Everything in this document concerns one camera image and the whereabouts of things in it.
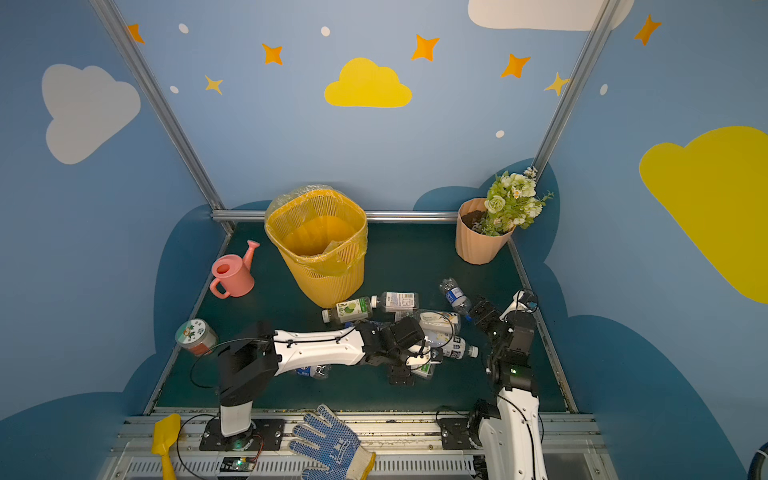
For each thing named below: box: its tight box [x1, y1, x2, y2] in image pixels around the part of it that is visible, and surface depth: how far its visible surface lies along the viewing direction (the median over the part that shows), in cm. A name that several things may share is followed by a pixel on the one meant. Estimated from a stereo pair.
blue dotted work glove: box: [289, 404, 376, 480], surface depth 73 cm
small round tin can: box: [175, 318, 218, 357], surface depth 85 cm
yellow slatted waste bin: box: [264, 190, 368, 308], surface depth 90 cm
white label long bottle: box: [442, 336, 479, 360], surface depth 87 cm
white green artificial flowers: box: [472, 167, 554, 237], surface depth 95 cm
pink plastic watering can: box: [209, 240, 260, 299], surface depth 97 cm
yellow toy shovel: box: [152, 414, 181, 480], surface depth 73 cm
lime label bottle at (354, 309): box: [336, 297, 373, 323], surface depth 96 cm
